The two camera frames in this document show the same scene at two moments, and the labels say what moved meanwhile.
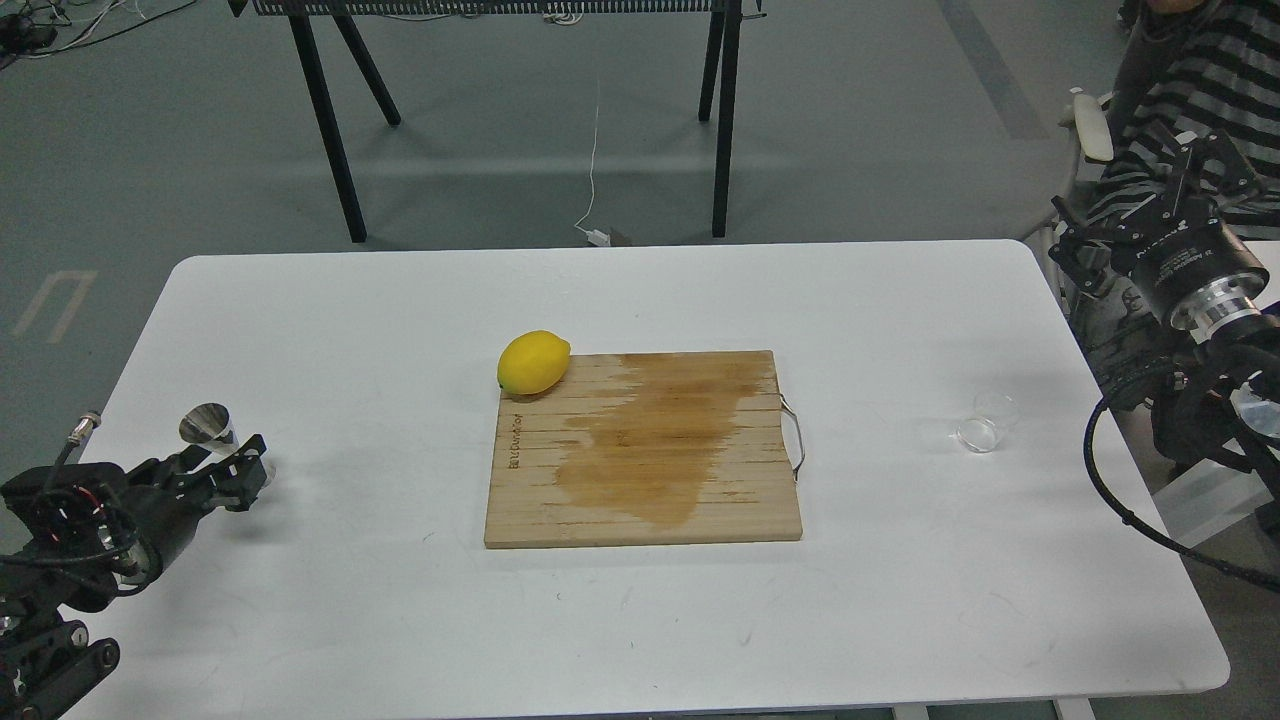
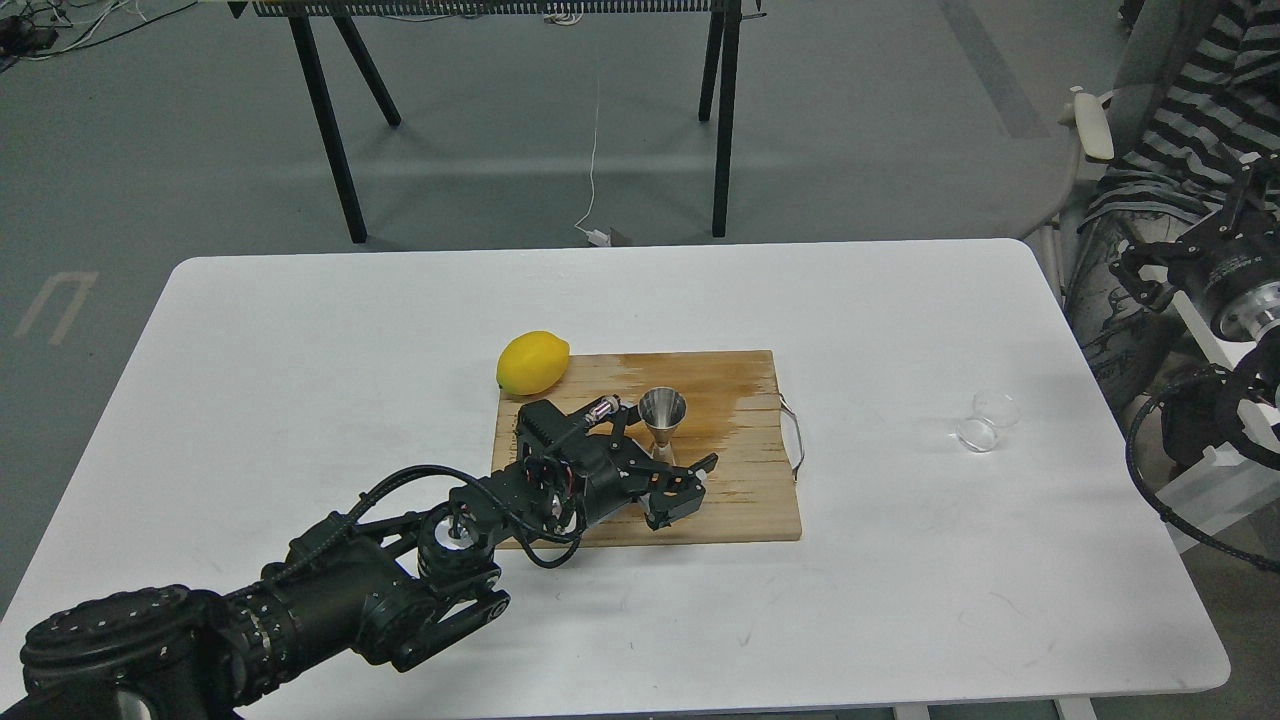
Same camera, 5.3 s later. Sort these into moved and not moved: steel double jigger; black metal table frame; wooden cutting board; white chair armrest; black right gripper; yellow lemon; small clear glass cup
Moved: black right gripper; steel double jigger
Not moved: small clear glass cup; white chair armrest; yellow lemon; wooden cutting board; black metal table frame
